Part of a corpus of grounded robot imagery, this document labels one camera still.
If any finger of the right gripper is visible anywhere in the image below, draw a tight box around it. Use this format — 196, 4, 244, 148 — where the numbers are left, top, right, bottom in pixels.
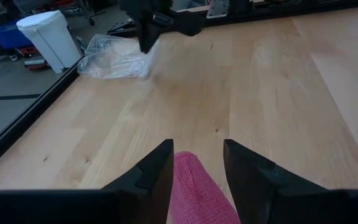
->
137, 18, 162, 54

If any blue storage crate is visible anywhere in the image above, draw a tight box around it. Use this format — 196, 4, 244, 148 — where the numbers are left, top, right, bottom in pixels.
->
0, 19, 34, 50

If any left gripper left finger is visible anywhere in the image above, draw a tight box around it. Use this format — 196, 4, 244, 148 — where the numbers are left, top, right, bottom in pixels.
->
101, 139, 175, 224

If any white trash bin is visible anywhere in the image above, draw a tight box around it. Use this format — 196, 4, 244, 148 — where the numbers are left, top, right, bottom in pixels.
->
16, 9, 83, 74

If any clear zip bag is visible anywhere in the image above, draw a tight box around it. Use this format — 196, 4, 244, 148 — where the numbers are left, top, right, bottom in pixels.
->
76, 33, 160, 80

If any black aluminium table frame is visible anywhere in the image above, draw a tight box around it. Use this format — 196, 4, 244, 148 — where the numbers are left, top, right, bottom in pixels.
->
0, 0, 358, 178

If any pink elastic bandage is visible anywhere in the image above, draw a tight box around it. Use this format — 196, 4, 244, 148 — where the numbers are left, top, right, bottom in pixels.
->
166, 151, 241, 224

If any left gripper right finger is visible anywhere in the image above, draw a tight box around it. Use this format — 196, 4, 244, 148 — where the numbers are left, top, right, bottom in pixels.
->
223, 139, 338, 224

